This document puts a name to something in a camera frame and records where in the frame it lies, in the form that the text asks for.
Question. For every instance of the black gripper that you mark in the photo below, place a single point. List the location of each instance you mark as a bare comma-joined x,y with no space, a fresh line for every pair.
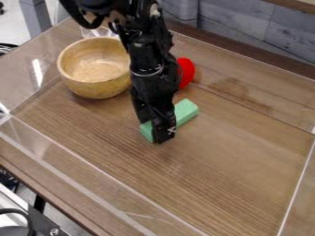
152,94

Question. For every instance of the green rectangular block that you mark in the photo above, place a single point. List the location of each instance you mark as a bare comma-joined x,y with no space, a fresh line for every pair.
186,111

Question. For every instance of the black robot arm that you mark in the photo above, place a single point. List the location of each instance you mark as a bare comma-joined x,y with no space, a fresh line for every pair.
138,21

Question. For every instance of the light wooden bowl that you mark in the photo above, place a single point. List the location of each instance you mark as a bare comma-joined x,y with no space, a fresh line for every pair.
94,66

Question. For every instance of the red knitted toy fruit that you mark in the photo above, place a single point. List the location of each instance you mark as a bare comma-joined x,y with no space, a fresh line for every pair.
187,71

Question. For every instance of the clear acrylic tray enclosure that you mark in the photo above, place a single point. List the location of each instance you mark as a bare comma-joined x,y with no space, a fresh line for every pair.
235,175

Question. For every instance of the black metal bracket lower left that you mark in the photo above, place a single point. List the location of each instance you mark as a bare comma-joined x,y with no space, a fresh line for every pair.
43,225

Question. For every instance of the grey table leg post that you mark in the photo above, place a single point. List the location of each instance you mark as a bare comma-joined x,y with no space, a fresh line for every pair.
36,16

